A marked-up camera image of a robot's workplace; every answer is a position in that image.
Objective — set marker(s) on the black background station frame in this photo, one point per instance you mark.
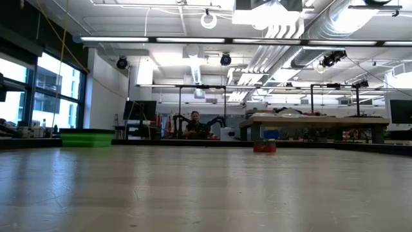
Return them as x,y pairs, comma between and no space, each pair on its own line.
357,100
201,86

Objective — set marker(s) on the person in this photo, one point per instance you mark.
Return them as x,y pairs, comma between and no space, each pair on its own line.
195,127

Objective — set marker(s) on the green plastic bin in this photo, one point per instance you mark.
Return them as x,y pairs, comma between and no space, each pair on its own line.
87,140

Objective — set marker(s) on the black metal table frame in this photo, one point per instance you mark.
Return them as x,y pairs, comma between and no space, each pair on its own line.
193,142

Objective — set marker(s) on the red ribbed block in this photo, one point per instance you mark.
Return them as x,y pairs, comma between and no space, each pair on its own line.
264,148

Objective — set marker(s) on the black monitor desk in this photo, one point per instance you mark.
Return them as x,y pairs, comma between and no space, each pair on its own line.
138,127

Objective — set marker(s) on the overhead light bar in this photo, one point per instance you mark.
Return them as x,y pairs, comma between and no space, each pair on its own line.
193,40

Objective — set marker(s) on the black ceiling camera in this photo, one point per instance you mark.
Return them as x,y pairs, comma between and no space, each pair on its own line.
333,58
122,63
225,59

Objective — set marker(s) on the silver ventilation duct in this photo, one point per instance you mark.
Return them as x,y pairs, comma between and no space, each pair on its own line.
325,25

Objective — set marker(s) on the wooden workbench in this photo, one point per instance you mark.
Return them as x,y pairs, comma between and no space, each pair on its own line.
322,120

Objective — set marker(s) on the white cloth pile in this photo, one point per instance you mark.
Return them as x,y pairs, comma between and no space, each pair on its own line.
289,112

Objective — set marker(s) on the blue bin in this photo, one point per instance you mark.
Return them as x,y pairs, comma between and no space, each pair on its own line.
271,134

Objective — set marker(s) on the white box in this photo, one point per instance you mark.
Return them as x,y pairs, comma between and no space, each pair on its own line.
227,133

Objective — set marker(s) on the black background robot arm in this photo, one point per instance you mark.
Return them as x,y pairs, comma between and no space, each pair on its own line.
219,120
178,124

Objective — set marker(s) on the black computer monitor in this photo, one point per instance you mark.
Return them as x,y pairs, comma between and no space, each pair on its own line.
141,111
401,111

